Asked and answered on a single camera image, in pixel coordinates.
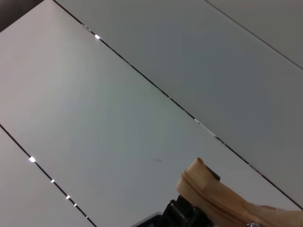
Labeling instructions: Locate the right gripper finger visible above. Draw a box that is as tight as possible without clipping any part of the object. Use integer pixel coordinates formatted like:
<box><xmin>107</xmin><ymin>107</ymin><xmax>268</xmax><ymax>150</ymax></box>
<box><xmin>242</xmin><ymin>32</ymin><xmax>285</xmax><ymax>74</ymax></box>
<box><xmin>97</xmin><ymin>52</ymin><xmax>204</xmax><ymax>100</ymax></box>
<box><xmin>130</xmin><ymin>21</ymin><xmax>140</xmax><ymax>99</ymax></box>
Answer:
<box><xmin>205</xmin><ymin>166</ymin><xmax>222</xmax><ymax>183</ymax></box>
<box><xmin>162</xmin><ymin>194</ymin><xmax>215</xmax><ymax>227</ymax></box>

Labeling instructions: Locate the khaki canvas food bag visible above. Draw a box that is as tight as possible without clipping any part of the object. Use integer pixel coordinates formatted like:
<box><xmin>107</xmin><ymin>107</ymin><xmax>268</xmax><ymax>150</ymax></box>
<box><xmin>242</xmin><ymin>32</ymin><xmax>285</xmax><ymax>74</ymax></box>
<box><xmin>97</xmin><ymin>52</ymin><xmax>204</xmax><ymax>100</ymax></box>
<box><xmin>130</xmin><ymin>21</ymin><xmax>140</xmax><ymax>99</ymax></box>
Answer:
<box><xmin>175</xmin><ymin>157</ymin><xmax>303</xmax><ymax>227</ymax></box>

